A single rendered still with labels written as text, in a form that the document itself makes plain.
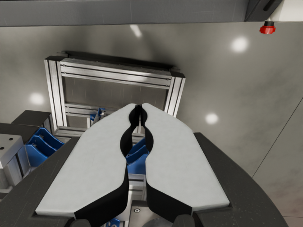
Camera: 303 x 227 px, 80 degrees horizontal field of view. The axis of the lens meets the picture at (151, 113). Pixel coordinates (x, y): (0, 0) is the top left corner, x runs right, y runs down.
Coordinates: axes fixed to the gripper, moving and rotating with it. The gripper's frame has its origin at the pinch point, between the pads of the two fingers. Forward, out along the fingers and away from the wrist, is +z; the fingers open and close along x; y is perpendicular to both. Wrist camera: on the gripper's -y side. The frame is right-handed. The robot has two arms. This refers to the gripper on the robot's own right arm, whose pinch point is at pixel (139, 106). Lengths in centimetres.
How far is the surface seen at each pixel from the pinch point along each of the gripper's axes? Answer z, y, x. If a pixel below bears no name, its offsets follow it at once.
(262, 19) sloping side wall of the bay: 25.0, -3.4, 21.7
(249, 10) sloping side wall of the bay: 24.8, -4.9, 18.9
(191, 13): 25.4, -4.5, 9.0
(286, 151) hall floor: 121, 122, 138
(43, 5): 25.3, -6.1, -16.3
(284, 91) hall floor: 120, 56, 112
